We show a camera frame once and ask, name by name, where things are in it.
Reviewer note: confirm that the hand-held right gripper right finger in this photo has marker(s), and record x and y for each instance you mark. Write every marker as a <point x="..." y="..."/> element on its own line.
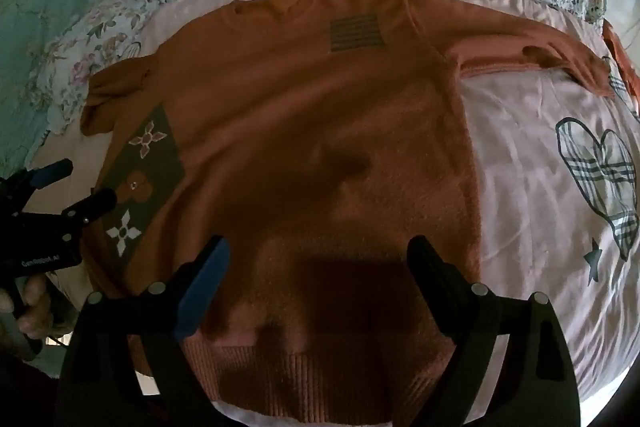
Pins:
<point x="429" y="278"/>

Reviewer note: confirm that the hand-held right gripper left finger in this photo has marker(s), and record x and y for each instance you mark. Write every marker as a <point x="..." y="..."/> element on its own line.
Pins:
<point x="200" y="287"/>

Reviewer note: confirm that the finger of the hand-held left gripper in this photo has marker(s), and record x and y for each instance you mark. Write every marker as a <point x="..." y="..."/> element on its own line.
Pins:
<point x="50" y="172"/>
<point x="92" y="204"/>

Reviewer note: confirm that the orange sweater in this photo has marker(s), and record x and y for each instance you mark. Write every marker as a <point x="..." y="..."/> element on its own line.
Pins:
<point x="300" y="132"/>

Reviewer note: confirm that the person's left hand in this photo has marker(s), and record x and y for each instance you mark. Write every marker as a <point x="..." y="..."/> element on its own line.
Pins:
<point x="32" y="304"/>

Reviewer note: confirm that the white rose print cloth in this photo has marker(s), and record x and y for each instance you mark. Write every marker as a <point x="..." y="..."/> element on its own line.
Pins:
<point x="65" y="72"/>

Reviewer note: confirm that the teal blanket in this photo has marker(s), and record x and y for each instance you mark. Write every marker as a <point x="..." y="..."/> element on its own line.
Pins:
<point x="40" y="32"/>

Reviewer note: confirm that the pink heart print blanket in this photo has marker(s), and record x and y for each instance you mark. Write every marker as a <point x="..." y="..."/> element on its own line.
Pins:
<point x="525" y="157"/>

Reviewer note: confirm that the small orange cloth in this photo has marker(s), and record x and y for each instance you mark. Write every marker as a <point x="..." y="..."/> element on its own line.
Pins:
<point x="625" y="57"/>

